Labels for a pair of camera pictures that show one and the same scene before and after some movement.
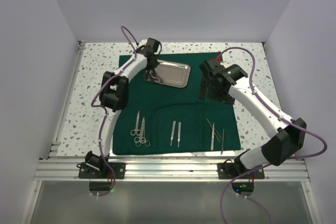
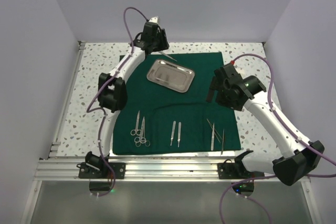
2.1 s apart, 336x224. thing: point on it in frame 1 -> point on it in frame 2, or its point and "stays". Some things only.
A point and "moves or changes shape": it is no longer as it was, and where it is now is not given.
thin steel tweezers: (212, 127) stays
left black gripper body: (154, 65) -> (159, 42)
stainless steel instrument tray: (169, 73) moves or changes shape
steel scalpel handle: (179, 134) stays
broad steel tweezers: (212, 137) stays
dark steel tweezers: (223, 141) stays
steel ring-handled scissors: (142, 138) stays
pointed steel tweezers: (154, 74) -> (167, 55)
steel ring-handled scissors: (136, 131) stays
